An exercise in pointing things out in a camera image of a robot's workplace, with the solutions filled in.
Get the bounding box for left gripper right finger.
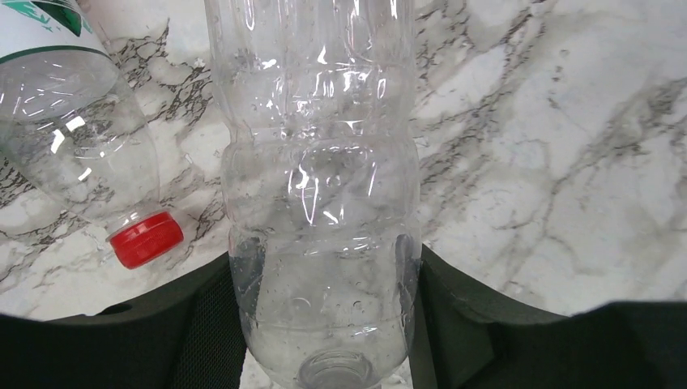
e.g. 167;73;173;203
409;247;686;388

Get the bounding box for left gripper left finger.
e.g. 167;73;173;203
1;254;246;388

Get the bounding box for clear bottle red cap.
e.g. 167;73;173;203
205;1;422;388

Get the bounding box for red white label bottle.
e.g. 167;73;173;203
1;1;184;269

